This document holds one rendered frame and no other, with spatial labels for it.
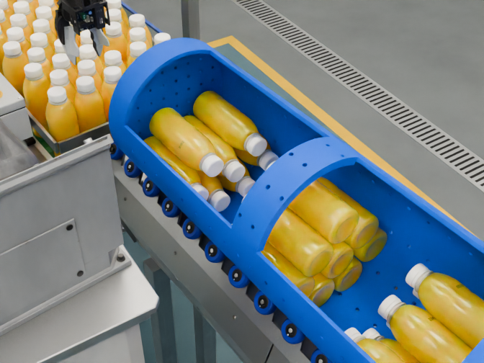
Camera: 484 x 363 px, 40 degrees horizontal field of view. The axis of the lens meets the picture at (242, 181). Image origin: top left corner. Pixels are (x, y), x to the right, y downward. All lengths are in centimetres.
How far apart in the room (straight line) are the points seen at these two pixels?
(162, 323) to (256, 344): 64
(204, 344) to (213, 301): 77
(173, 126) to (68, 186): 46
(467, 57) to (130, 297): 312
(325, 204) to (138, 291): 32
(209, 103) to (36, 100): 45
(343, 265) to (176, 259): 39
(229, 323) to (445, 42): 292
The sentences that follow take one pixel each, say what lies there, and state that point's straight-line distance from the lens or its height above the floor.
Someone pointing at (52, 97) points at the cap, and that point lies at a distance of 149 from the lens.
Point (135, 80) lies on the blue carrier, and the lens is 129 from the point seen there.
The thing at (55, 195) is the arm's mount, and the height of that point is 133.
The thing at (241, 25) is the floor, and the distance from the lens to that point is 393.
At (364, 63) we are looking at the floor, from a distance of 366.
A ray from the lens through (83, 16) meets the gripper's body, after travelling 137.
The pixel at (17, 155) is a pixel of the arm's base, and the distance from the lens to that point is 87.
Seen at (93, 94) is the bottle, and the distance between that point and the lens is 152.
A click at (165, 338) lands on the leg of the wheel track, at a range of 191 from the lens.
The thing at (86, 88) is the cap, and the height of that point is 107.
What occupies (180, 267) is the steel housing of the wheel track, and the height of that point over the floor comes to 86.
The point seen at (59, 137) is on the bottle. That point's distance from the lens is 153.
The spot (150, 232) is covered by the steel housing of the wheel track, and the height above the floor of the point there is 87.
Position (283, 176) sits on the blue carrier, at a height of 122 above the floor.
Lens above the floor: 190
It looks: 42 degrees down
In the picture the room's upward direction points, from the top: 1 degrees clockwise
